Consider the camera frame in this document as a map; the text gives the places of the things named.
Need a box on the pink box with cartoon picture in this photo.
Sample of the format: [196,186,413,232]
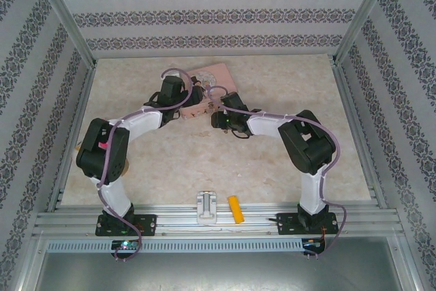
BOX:
[179,62,238,121]

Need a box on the yellow block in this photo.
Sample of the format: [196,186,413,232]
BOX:
[227,195,246,224]

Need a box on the white pink plush chicken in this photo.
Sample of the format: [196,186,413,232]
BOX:
[74,140,108,153]

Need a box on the small circuit board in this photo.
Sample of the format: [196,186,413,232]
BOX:
[302,239,326,250]
[111,239,140,251]

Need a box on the aluminium side rail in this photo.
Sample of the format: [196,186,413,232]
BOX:
[329,55,388,210]
[46,61,99,212]

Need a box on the white plastic bracket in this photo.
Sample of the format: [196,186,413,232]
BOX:
[196,190,218,226]

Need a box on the aluminium front rail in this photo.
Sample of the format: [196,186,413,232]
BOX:
[32,203,408,237]

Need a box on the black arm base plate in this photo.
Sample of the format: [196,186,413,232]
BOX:
[276,212,338,236]
[95,214,158,237]

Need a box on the slotted grey cable duct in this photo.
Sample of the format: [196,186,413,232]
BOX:
[46,239,304,254]

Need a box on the aluminium frame post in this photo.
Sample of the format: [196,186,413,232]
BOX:
[332,0,399,65]
[29,0,98,67]

